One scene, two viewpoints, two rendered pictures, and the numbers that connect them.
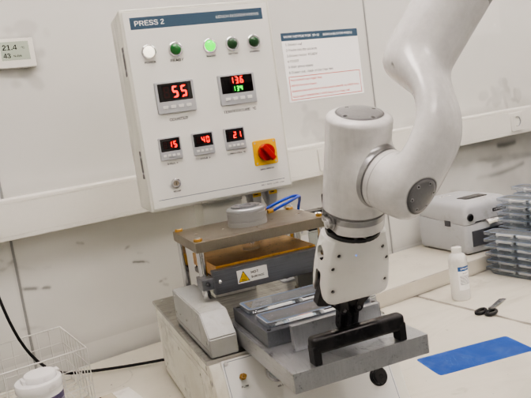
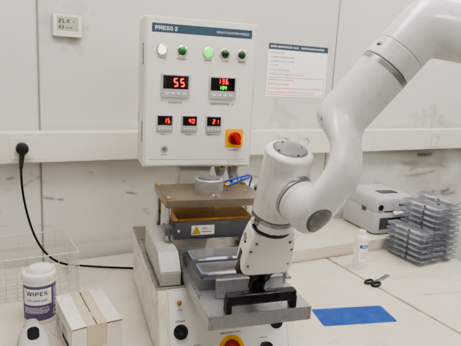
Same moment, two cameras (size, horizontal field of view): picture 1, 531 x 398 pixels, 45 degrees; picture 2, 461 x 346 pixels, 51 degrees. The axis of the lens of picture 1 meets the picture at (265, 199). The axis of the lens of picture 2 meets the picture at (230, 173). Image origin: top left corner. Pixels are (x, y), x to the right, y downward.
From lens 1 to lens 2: 0.13 m
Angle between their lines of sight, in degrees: 5
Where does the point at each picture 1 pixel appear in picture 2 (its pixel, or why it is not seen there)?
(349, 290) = (260, 268)
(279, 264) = (223, 226)
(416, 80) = (333, 137)
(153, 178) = (148, 142)
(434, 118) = (339, 169)
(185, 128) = (178, 110)
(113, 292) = (108, 211)
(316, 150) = (278, 135)
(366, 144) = (289, 174)
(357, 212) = (274, 218)
